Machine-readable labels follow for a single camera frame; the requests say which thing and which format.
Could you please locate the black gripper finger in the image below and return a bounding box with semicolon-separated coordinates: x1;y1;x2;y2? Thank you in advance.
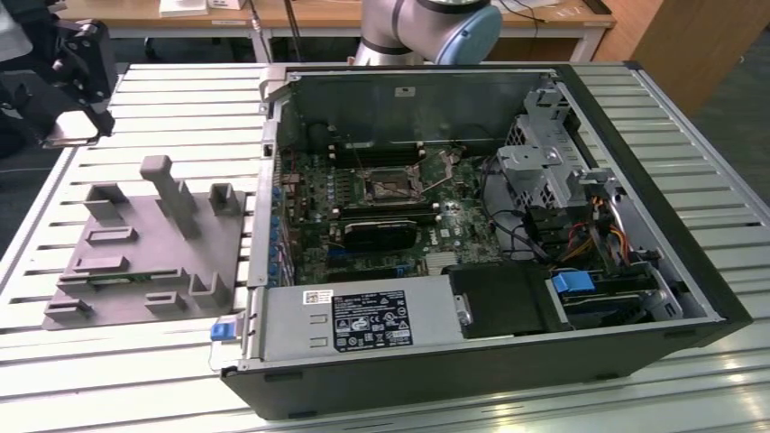
86;98;117;138

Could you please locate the black RAM slot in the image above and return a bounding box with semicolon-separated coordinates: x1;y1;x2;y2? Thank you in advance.
328;153;425;169
340;212;439;225
339;202;435;215
327;141;425;154

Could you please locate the CPU socket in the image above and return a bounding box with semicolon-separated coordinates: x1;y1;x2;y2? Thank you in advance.
357;166;425;207

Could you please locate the white box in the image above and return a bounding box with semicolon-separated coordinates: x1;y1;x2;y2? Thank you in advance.
158;0;209;18

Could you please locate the grey plastic parts rack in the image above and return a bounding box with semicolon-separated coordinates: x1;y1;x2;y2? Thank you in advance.
42;155;249;333

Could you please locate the green RAM stick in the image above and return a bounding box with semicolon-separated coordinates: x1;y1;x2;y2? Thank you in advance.
86;273;152;287

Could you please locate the wooden desk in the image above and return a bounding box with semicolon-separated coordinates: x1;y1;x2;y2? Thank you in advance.
56;0;617;64

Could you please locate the blue plastic latch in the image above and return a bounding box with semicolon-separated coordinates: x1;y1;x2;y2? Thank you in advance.
209;318;238;342

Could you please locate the black graphics card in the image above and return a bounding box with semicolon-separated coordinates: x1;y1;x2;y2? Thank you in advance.
341;219;420;253

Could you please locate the metal socket cover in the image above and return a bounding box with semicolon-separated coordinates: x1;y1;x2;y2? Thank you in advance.
436;146;468;182

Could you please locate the silver power supply with label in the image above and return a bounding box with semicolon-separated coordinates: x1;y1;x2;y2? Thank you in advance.
237;281;468;372

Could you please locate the green motherboard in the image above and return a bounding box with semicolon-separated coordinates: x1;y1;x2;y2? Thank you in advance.
273;139;507;290

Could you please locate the small silver heatsink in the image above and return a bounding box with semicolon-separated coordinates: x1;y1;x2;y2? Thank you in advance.
424;252;461;274

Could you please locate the grey metal disk bay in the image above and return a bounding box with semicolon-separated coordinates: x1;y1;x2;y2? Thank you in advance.
495;88;609;209

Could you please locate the black plastic shroud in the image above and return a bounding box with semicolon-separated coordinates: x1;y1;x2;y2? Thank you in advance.
447;265;569;340

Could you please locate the blue disk carrier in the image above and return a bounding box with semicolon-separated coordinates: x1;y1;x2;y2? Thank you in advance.
549;269;596;297

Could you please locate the black open PC case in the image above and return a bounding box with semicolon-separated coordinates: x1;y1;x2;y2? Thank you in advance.
218;60;752;423

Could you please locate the black disk drive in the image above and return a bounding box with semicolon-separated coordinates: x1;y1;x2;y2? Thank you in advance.
557;292;645;331

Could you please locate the wooden cabinet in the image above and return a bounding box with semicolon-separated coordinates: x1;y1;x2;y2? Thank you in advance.
592;0;770;119

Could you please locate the orange and yellow wire bundle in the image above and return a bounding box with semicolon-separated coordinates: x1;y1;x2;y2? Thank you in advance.
564;193;632;267

